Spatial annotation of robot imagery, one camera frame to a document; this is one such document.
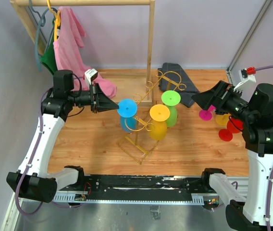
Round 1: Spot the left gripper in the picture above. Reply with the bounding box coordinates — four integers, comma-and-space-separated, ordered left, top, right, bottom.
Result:
68, 81, 119, 114

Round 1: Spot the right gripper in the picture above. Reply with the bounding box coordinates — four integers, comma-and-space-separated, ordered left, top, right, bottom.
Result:
191, 79, 256, 123

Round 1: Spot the pink wine glass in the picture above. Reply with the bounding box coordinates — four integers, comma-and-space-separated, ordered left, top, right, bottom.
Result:
199, 105, 216, 121

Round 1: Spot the blue wine glass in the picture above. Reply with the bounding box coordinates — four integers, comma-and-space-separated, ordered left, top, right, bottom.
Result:
117, 99, 137, 132

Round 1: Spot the orange wine glass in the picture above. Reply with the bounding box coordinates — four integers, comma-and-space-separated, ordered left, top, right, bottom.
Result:
148, 104, 170, 141
215, 114, 230, 127

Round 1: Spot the red wine glass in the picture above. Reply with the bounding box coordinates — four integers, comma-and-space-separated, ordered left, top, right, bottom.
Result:
218, 118, 243, 141

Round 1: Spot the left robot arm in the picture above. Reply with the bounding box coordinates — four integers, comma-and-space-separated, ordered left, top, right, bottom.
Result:
6, 69, 119, 203

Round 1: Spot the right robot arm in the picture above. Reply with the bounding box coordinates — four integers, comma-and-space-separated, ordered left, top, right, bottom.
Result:
192, 81, 273, 231

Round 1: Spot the green wine glass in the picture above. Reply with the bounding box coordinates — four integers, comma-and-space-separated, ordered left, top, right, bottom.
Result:
161, 90, 181, 127

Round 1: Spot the wooden clothes rack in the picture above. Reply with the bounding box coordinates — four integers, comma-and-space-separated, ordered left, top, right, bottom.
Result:
10, 0, 155, 107

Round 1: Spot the grey folded cloth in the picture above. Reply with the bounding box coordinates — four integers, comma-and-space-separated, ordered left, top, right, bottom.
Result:
158, 63, 199, 108

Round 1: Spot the pink garment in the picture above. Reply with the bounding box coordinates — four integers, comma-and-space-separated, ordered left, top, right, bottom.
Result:
53, 6, 117, 99

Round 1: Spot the green garment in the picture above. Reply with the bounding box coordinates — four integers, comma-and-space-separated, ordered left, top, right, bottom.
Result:
40, 28, 58, 75

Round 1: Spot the yellow hanger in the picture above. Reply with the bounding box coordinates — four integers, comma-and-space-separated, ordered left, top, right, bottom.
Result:
47, 0, 61, 41

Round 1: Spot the blue-grey hanger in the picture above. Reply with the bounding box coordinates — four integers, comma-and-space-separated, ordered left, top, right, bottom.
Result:
28, 0, 49, 71

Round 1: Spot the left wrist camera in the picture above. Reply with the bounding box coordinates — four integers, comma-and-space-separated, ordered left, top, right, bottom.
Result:
84, 68, 98, 86

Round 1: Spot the gold wire glass rack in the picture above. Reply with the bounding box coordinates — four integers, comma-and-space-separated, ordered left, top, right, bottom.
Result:
118, 71, 186, 164

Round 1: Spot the aluminium frame rail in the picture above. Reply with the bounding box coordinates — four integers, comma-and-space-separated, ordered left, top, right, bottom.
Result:
0, 172, 273, 231

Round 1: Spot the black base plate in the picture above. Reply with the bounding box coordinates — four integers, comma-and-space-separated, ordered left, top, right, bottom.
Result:
57, 174, 214, 201

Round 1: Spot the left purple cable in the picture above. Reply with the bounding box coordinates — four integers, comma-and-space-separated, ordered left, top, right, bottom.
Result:
13, 89, 82, 215

